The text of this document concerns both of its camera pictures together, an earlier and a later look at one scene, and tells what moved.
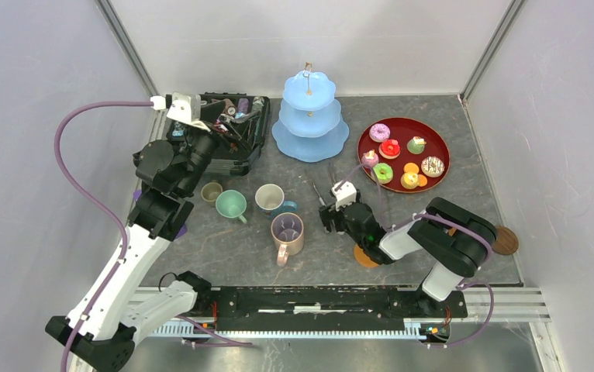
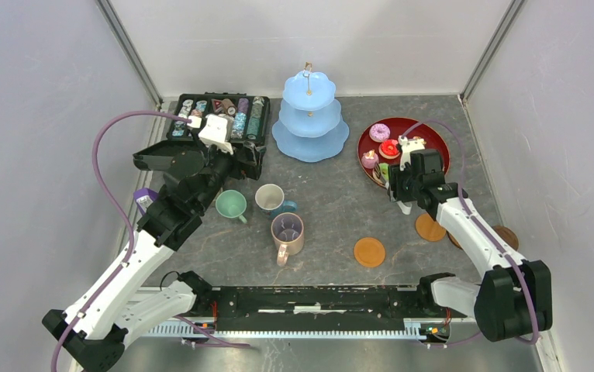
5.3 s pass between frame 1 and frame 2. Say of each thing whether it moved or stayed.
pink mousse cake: stayed
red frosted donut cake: stayed
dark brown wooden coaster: stayed
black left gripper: moved
